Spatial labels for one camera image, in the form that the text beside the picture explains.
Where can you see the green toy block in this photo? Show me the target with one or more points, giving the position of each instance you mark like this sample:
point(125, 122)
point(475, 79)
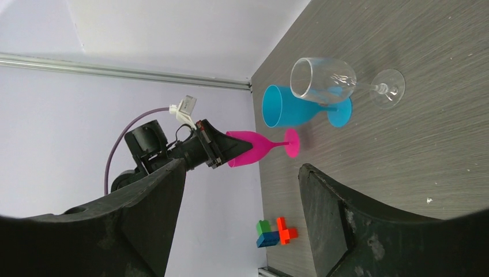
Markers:
point(263, 226)

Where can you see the clear wine glass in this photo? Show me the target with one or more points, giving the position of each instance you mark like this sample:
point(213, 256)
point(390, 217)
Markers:
point(331, 81)

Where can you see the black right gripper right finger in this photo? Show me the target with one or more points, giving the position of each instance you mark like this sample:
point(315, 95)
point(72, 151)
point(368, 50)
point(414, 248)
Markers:
point(352, 234)

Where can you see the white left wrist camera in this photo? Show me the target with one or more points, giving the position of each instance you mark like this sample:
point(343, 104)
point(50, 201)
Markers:
point(183, 111)

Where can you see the blue toy block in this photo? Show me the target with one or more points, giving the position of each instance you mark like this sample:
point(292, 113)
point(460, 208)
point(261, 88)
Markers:
point(267, 239)

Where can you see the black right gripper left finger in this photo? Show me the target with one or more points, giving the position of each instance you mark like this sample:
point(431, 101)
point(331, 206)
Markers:
point(126, 233)

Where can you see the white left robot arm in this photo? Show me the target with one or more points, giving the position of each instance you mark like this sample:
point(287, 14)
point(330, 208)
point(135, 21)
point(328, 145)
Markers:
point(151, 150)

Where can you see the pink wine glass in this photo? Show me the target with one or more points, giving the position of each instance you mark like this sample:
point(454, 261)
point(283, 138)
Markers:
point(262, 146)

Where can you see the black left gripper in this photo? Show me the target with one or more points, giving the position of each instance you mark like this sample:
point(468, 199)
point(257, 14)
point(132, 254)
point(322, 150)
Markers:
point(209, 146)

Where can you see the blue wine glass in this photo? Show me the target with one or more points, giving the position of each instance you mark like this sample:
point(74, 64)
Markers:
point(280, 108)

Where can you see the red toy block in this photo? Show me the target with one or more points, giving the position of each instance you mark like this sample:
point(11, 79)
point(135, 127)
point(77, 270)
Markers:
point(286, 234)

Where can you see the aluminium frame rail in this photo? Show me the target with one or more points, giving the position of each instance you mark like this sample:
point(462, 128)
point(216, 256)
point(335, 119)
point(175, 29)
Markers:
point(54, 65)

